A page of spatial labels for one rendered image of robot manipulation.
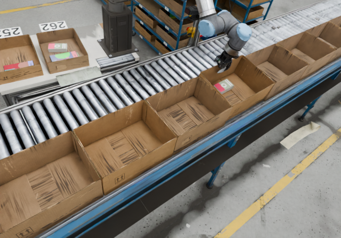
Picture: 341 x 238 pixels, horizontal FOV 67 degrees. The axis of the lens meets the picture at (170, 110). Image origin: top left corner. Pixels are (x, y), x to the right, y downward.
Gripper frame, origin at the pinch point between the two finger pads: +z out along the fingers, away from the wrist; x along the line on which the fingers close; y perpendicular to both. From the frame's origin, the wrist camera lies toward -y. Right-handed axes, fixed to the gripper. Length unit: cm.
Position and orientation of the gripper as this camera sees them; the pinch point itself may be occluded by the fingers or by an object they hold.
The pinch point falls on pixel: (219, 70)
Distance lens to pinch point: 173.5
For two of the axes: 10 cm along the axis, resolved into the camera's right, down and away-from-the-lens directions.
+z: -2.7, 4.9, 8.3
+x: 5.5, 7.8, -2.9
